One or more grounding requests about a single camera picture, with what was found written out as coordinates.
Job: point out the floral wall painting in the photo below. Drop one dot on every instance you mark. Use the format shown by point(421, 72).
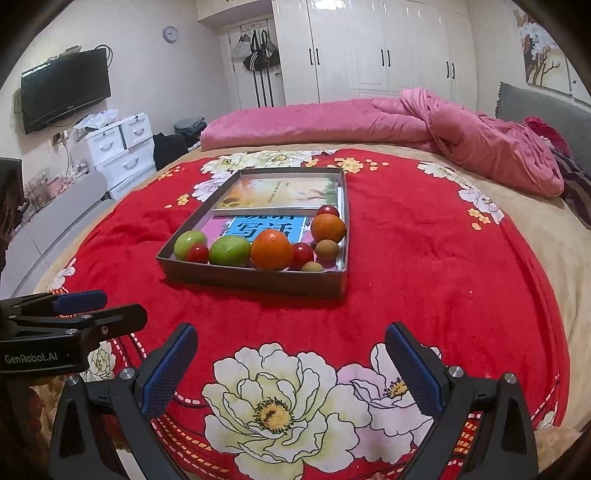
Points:
point(545, 50)

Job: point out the dark hanging bag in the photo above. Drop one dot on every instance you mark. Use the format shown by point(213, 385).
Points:
point(272, 53)

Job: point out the small tan longan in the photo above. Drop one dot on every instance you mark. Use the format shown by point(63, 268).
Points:
point(312, 267)

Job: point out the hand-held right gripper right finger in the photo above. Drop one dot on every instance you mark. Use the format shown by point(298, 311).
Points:
point(413, 369)

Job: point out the white plastic bags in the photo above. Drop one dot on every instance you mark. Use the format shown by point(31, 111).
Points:
point(97, 120)

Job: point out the white door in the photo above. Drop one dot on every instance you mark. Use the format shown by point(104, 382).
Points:
point(235, 92)

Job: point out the grey padded headboard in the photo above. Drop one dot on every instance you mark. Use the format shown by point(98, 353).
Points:
point(540, 108)

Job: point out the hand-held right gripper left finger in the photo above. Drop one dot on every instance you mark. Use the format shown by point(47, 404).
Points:
point(168, 369)

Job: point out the striped pillow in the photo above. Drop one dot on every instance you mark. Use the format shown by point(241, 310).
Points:
point(577, 184)

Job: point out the round wall clock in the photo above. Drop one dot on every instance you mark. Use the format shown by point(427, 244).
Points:
point(170, 33)

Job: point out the stool with folded clothes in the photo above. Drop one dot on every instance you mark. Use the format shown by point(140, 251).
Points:
point(189, 125)

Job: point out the large white drawer cabinet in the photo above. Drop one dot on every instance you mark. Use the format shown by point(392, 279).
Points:
point(127, 168)

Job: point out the small white drawer box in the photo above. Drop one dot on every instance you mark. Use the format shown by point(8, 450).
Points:
point(137, 131)
point(106, 141)

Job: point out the red cherry tomato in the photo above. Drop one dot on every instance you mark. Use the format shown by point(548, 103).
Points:
point(198, 254)
point(302, 255)
point(328, 211)

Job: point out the white wardrobe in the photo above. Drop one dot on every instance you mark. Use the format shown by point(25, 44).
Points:
point(346, 55)

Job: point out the wall socket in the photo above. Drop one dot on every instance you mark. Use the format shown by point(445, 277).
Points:
point(59, 137)

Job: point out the red pillow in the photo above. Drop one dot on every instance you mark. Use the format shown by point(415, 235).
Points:
point(547, 131)

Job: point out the sunflower cover book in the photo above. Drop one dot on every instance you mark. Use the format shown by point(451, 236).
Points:
point(277, 194)

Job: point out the black striped hanging bag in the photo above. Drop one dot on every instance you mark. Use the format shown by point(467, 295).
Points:
point(255, 57)

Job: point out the orange mandarin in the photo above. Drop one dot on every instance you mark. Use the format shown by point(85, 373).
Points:
point(272, 249)
point(328, 228)

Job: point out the red floral blanket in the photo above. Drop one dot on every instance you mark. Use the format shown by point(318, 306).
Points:
point(415, 277)

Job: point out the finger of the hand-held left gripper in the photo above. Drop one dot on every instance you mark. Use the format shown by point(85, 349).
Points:
point(78, 302)
point(120, 321)

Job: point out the black wall television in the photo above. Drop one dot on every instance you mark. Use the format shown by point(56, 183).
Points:
point(64, 90)

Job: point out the large tan longan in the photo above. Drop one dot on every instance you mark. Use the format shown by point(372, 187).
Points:
point(327, 249)

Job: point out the grey cardboard tray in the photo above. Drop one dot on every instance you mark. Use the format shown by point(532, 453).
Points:
point(254, 281)

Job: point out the pink workbook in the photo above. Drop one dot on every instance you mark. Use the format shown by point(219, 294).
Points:
point(265, 226)

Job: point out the pink duvet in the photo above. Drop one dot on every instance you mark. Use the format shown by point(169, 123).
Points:
point(300, 122)

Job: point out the grey sofa bench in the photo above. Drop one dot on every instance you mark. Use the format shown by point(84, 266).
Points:
point(51, 221)

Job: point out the green jujube fruit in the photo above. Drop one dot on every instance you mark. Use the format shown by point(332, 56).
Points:
point(188, 240)
point(229, 251)

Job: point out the grey hanging bag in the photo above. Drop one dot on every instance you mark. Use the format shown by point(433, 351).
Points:
point(240, 48)

